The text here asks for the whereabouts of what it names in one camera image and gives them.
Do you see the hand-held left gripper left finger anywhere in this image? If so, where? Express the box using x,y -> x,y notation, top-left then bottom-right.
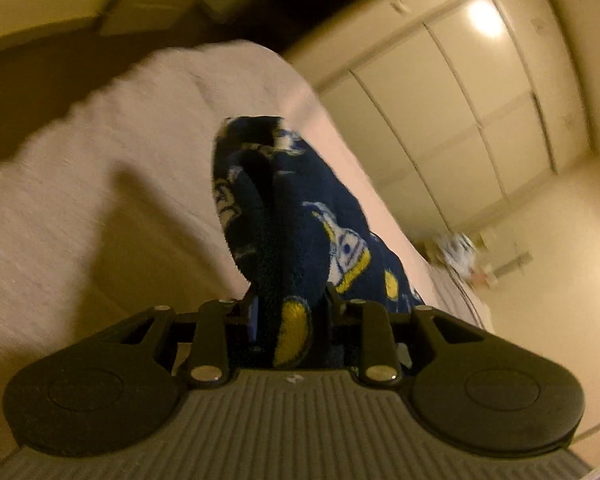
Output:
97,289 -> 259,386

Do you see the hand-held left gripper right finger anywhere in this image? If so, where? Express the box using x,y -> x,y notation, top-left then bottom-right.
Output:
325,282 -> 456,383

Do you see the navy printed fleece pajama garment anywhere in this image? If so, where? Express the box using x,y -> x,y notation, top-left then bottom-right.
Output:
211,116 -> 426,368

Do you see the blue white crumpled item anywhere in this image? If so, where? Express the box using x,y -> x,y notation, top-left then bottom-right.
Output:
440,232 -> 481,273

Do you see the pink grey striped blanket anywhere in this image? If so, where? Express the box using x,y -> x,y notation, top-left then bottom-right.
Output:
0,40 -> 496,461

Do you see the cream wardrobe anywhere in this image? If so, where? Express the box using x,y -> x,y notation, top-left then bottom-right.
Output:
285,0 -> 588,241

